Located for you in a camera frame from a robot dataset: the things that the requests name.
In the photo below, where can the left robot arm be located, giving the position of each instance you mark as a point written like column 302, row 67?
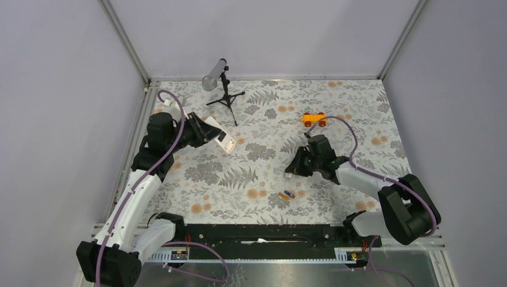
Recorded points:
column 115, row 256

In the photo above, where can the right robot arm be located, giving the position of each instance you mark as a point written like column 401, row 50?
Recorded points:
column 407, row 212

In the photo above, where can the floral table mat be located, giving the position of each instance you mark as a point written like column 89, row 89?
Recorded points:
column 205, row 185

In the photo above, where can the black mini tripod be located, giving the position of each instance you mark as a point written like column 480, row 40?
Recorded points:
column 227, row 99

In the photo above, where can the blue purple battery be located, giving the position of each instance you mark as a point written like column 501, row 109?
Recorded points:
column 289, row 194

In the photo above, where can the black base bar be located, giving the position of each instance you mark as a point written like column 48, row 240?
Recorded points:
column 234, row 239

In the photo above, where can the white remote control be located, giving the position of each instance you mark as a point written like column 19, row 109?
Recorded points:
column 224, row 139

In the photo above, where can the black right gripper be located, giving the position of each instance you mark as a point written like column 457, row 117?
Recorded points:
column 296, row 166

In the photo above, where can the silver metal tube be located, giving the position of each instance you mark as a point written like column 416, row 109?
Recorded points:
column 210, row 81

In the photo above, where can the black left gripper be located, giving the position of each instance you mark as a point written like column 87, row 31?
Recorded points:
column 202, row 131

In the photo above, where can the orange battery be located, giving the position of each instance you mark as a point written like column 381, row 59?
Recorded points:
column 284, row 195

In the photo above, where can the white cable duct rail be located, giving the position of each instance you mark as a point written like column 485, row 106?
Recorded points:
column 324, row 256

